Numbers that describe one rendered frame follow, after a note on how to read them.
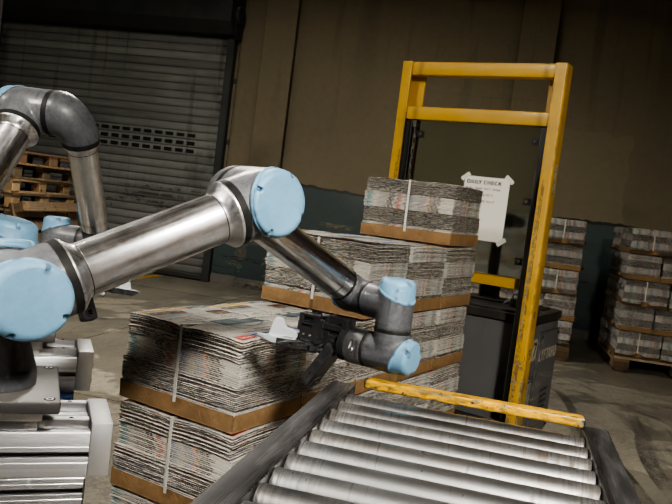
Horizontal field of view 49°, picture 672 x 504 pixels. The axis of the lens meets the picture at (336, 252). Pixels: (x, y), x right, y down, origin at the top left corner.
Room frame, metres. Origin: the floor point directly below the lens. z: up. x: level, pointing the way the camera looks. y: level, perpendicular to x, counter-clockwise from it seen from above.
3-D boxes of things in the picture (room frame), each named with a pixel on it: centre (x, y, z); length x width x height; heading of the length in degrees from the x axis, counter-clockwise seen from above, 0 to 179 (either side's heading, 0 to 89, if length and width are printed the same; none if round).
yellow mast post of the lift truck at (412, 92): (3.46, -0.25, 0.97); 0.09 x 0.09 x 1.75; 59
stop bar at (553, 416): (1.46, -0.30, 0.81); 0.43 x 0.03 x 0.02; 77
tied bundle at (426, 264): (2.66, -0.17, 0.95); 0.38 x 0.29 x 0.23; 59
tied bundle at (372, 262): (2.41, -0.01, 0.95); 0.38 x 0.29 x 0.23; 61
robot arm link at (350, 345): (1.55, -0.07, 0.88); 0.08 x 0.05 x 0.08; 147
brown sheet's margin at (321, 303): (2.40, -0.01, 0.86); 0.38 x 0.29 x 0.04; 61
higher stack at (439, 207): (2.92, -0.32, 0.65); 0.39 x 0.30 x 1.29; 59
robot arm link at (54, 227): (2.12, 0.78, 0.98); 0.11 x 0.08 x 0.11; 85
